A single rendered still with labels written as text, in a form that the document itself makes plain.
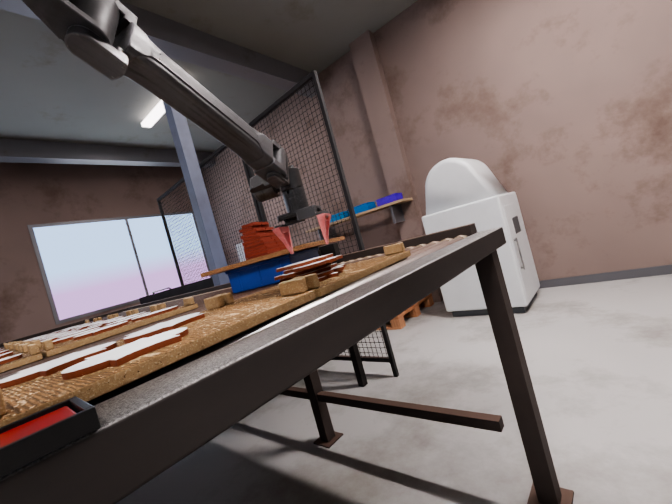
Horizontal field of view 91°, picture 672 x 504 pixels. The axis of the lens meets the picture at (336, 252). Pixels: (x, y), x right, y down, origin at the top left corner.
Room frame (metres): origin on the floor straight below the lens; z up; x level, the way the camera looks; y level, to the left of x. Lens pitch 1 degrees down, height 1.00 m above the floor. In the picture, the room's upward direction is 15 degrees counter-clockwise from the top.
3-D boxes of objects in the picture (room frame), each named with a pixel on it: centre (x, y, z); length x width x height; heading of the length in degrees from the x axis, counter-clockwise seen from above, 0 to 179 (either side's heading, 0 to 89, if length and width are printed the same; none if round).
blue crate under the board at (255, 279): (1.46, 0.27, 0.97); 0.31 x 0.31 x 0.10; 70
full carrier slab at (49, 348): (1.12, 0.79, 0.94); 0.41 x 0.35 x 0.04; 138
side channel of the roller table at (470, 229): (2.51, 1.01, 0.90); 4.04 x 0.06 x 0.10; 48
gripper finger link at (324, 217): (0.82, 0.03, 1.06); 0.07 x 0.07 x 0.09; 77
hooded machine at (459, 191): (3.28, -1.40, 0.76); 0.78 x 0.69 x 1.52; 51
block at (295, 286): (0.60, 0.09, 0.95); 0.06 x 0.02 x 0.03; 52
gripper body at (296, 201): (0.83, 0.06, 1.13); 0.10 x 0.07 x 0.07; 77
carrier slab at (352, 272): (0.85, 0.06, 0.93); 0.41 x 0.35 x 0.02; 143
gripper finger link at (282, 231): (0.84, 0.10, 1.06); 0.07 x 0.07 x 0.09; 77
